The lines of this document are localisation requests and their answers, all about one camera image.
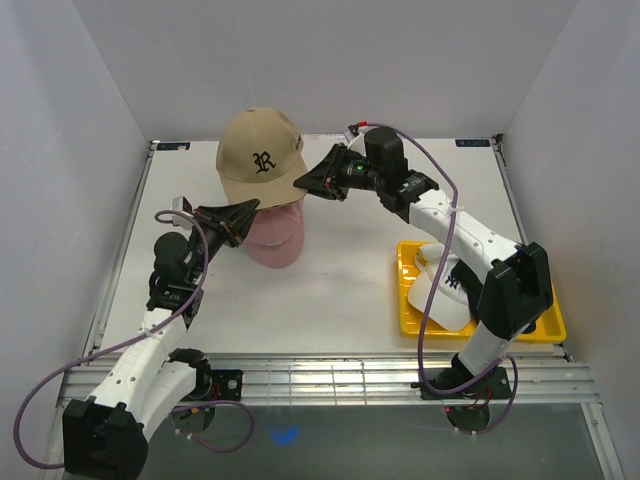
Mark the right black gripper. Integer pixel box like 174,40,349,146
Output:
293,145,382,204

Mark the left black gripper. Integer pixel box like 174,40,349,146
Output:
185,199,262,284

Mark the pink baseball cap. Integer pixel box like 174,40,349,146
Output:
244,200,305,269

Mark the beige baseball cap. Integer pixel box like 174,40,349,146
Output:
216,107,307,209

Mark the black NY baseball cap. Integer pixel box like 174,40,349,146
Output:
451,260,537,340

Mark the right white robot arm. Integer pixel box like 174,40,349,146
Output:
294,122,554,397

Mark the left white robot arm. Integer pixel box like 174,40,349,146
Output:
62,197,259,479

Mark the left black corner label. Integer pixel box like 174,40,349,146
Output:
156,142,191,151

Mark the black corner label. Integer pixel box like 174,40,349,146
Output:
156,142,191,151
455,139,491,148

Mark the right black corner label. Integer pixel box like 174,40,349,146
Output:
455,139,491,148

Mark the yellow plastic tray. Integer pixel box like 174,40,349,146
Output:
397,241,567,344

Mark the white baseball cap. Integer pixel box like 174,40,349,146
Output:
408,243,471,332

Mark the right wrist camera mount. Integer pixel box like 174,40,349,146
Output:
344,121,368,153

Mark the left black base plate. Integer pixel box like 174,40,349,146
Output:
203,369,244,401

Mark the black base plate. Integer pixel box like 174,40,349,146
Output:
203,369,244,401
410,367,512,401

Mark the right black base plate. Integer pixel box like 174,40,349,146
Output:
410,367,512,401

